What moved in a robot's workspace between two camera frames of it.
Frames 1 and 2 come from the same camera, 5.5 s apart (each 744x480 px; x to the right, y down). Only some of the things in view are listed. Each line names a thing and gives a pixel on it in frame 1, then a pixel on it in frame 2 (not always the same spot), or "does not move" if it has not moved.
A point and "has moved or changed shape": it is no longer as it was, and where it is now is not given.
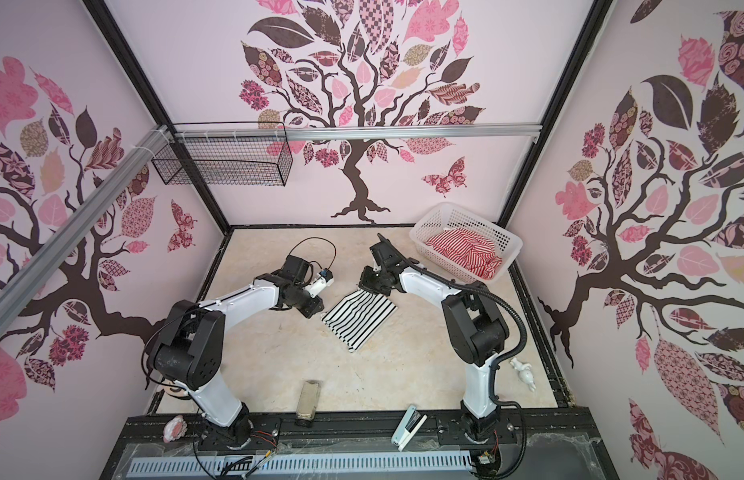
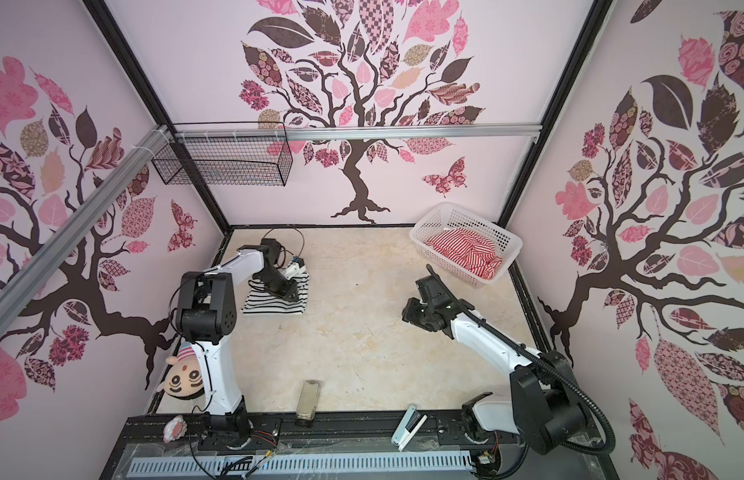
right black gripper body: (375, 281) to (419, 313)
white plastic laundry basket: (463, 244) does not move
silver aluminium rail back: (217, 134) does not move
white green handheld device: (409, 427) does not move
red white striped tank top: (468, 250) does not move
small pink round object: (174, 429) does not move
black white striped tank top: (359, 317) has moved or changed shape
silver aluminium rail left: (31, 278) does not move
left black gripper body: (304, 302) to (274, 282)
